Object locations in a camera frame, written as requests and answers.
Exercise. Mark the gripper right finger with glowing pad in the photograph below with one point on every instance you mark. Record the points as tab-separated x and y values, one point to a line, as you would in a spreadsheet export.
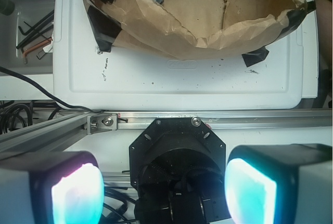
284	183

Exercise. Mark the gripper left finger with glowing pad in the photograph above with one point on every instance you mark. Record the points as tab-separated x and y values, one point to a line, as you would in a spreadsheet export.
51	187

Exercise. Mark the white plastic bin lid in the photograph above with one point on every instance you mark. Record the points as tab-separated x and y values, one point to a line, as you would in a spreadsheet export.
127	80

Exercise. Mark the black tape piece right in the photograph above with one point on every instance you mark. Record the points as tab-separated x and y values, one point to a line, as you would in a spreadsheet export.
254	57

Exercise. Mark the black tape piece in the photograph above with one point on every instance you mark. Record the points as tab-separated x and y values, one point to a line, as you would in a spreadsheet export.
254	57
105	29

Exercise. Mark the orange hex key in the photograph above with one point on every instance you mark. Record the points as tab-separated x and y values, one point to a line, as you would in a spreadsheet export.
35	47

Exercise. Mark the black tape piece left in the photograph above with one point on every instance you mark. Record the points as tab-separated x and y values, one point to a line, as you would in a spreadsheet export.
105	29

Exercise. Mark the black hex key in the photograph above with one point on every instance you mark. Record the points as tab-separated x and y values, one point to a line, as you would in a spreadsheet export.
37	29

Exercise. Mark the brown paper bag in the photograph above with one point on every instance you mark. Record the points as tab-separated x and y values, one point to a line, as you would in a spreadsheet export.
201	29

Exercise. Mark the diagonal aluminium frame rail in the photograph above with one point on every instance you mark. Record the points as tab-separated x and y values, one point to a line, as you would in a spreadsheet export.
53	135

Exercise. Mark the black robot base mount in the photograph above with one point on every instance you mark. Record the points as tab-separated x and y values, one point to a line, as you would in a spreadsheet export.
177	167

